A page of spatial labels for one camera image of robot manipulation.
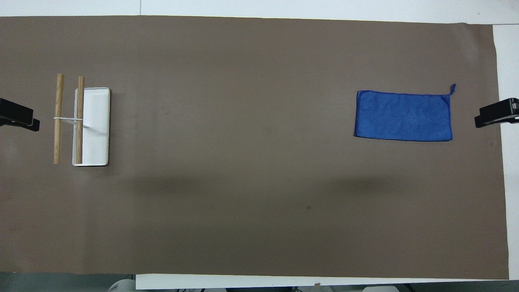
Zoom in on blue towel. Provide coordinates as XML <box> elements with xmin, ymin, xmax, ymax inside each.
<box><xmin>354</xmin><ymin>84</ymin><xmax>456</xmax><ymax>142</ymax></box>

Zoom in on black stand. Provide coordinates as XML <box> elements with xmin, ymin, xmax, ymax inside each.
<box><xmin>475</xmin><ymin>98</ymin><xmax>519</xmax><ymax>128</ymax></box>
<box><xmin>0</xmin><ymin>98</ymin><xmax>41</xmax><ymax>132</ymax></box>

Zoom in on white towel rack wooden bars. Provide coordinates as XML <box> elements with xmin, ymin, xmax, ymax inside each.
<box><xmin>53</xmin><ymin>73</ymin><xmax>111</xmax><ymax>167</ymax></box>

